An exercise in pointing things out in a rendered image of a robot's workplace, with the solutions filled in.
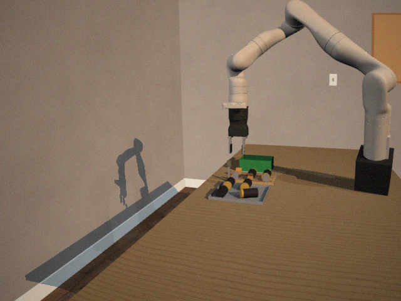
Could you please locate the black cylinder with yellow end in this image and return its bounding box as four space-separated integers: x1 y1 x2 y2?
215 185 229 198
241 178 252 189
223 177 235 189
240 188 258 198
248 168 257 178
263 169 271 178

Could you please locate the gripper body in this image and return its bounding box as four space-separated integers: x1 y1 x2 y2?
222 93 249 137

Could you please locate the green open-top box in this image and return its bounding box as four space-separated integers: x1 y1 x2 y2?
239 154 274 173

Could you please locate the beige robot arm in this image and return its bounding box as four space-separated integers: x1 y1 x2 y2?
227 0 397 161

